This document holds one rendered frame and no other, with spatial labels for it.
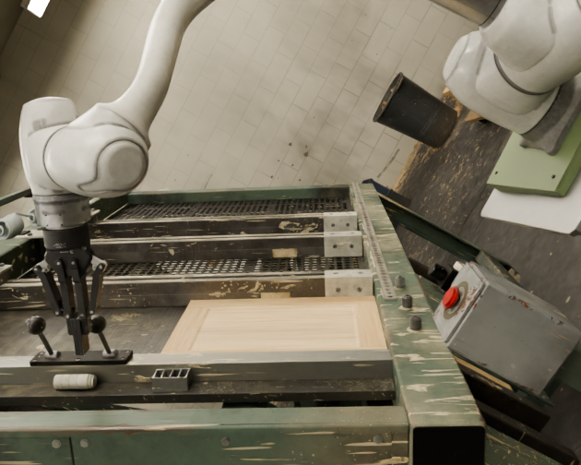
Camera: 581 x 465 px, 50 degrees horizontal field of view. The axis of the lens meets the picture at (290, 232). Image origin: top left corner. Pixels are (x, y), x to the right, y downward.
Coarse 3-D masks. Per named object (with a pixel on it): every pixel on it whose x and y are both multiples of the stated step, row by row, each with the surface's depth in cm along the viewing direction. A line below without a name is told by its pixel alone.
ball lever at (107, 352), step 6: (90, 318) 120; (96, 318) 120; (102, 318) 120; (96, 324) 119; (102, 324) 120; (96, 330) 120; (102, 330) 121; (102, 336) 123; (102, 342) 124; (108, 348) 126; (102, 354) 127; (108, 354) 127; (114, 354) 127
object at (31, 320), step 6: (30, 318) 120; (36, 318) 120; (42, 318) 122; (30, 324) 120; (36, 324) 120; (42, 324) 121; (30, 330) 120; (36, 330) 120; (42, 330) 121; (42, 336) 124; (42, 342) 125; (48, 342) 126; (48, 348) 126; (48, 354) 128; (54, 354) 128
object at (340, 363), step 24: (0, 360) 130; (24, 360) 130; (144, 360) 127; (168, 360) 127; (192, 360) 126; (216, 360) 126; (240, 360) 126; (264, 360) 125; (288, 360) 125; (312, 360) 124; (336, 360) 124; (360, 360) 123; (384, 360) 123; (0, 384) 128; (24, 384) 128
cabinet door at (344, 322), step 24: (192, 312) 158; (216, 312) 158; (240, 312) 158; (264, 312) 157; (288, 312) 156; (312, 312) 156; (336, 312) 155; (360, 312) 153; (192, 336) 143; (216, 336) 144; (240, 336) 143; (264, 336) 142; (288, 336) 142; (312, 336) 141; (336, 336) 141; (360, 336) 139; (384, 336) 139
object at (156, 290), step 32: (0, 288) 169; (32, 288) 168; (128, 288) 167; (160, 288) 167; (192, 288) 166; (224, 288) 166; (256, 288) 165; (288, 288) 165; (320, 288) 165; (352, 288) 164
